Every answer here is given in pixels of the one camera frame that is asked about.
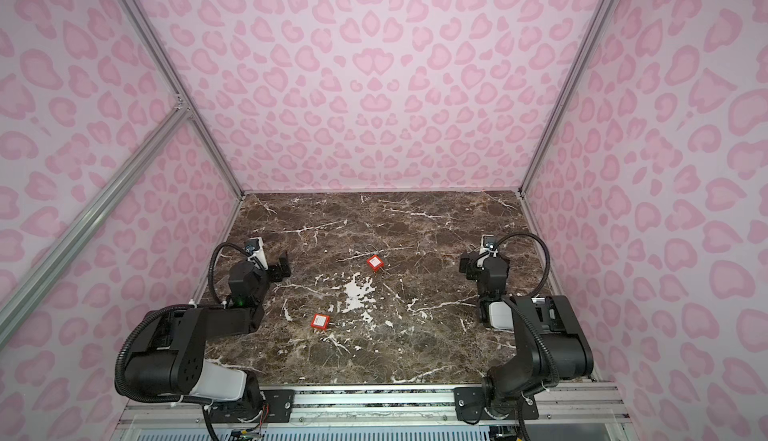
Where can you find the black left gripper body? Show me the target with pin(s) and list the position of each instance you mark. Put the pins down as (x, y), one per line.
(275, 275)

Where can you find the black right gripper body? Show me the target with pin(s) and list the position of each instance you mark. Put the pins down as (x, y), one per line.
(473, 272)

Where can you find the red padlock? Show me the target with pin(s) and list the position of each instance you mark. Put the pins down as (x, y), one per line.
(375, 263)
(320, 321)

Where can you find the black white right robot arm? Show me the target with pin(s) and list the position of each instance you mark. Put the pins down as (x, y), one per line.
(550, 345)

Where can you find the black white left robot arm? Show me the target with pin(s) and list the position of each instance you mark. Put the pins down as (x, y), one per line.
(163, 358)

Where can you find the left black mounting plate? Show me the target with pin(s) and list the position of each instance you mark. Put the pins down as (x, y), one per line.
(279, 405)

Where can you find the black mounting plate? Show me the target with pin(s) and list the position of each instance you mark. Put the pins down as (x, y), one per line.
(471, 407)
(279, 405)

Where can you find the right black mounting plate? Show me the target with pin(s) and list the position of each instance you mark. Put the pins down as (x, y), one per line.
(471, 407)

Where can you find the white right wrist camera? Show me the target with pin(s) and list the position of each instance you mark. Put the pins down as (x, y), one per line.
(489, 245)

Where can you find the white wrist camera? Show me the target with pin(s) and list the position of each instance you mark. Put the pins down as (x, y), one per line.
(254, 248)
(489, 245)

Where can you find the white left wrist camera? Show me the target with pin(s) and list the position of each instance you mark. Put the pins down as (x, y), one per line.
(254, 248)

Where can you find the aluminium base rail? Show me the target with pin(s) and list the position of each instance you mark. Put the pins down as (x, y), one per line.
(572, 411)

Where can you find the diagonal aluminium frame bar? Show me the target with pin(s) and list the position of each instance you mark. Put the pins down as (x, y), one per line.
(39, 280)

